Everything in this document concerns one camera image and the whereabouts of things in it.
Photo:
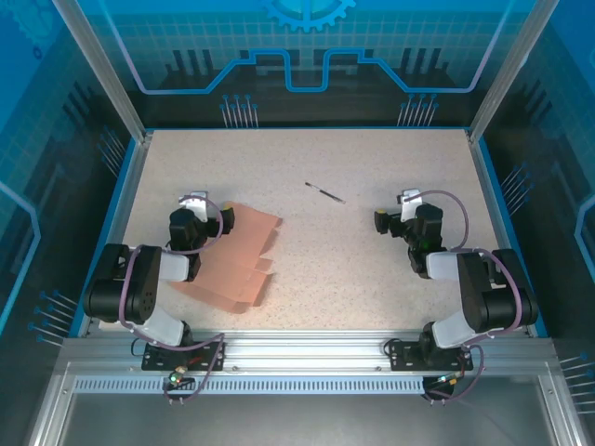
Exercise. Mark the pink cardboard paper box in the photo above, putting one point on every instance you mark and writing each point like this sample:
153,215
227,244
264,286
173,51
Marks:
241,260

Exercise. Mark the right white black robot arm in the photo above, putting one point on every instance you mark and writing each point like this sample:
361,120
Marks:
483,288

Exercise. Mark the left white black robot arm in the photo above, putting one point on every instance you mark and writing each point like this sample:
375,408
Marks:
149,283

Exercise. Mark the thin black pen refill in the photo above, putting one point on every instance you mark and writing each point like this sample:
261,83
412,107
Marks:
325,192

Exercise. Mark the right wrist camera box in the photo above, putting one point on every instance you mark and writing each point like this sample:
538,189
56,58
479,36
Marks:
411,206

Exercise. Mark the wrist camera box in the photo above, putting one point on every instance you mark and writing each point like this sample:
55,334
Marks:
197,204
411,206

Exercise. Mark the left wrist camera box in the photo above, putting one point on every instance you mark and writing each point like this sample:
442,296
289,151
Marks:
197,204

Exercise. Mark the aluminium table side rail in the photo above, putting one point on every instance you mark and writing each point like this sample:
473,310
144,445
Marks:
133,186
486,186

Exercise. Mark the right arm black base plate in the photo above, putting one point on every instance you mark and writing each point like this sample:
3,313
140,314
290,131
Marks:
404,358

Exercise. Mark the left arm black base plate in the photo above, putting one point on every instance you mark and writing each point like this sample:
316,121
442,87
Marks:
158,360

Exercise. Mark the aluminium mounting rail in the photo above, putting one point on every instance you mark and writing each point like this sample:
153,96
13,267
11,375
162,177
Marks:
302,353

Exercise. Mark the aluminium frame post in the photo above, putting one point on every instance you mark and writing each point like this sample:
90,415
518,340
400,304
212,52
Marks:
507,74
108,74

